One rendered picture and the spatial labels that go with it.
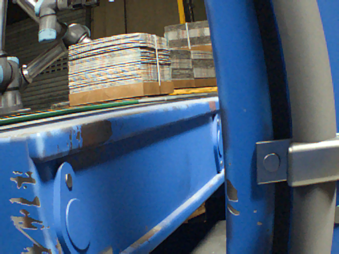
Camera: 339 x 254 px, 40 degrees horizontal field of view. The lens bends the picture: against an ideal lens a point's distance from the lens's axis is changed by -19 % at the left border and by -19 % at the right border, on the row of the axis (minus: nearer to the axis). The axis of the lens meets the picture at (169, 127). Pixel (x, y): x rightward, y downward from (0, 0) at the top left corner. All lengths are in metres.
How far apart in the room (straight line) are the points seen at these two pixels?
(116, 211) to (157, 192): 0.09
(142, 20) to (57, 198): 9.75
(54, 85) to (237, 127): 10.35
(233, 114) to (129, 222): 0.15
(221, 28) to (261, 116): 0.04
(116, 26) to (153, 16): 0.71
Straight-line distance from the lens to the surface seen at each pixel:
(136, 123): 0.34
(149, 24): 9.91
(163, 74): 2.09
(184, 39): 3.63
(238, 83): 0.20
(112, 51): 1.86
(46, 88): 10.65
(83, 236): 0.25
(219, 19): 0.20
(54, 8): 1.87
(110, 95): 1.86
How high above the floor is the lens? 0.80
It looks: 3 degrees down
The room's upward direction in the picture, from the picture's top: 5 degrees counter-clockwise
